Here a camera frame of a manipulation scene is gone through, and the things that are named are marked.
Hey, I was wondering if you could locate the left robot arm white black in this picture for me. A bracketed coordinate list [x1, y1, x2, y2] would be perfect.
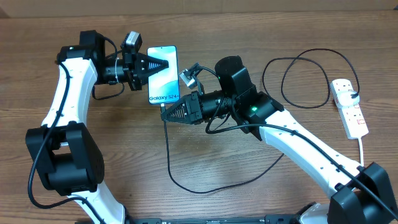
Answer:
[25, 30, 169, 223]

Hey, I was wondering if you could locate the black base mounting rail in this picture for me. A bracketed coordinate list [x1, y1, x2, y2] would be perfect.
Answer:
[125, 214, 294, 224]

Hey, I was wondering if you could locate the white power strip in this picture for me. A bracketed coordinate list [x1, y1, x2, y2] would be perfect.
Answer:
[330, 79, 369, 139]

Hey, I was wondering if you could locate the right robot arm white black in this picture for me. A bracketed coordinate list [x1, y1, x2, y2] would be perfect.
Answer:
[161, 56, 397, 223]

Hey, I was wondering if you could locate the blue Samsung Galaxy smartphone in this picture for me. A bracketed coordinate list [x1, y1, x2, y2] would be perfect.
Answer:
[147, 45, 180, 105]

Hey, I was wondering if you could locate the white power strip cord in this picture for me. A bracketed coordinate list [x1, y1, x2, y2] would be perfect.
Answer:
[357, 138, 364, 167]

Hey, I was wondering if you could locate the white charger plug adapter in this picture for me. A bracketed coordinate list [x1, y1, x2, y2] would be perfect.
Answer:
[336, 91, 360, 108]

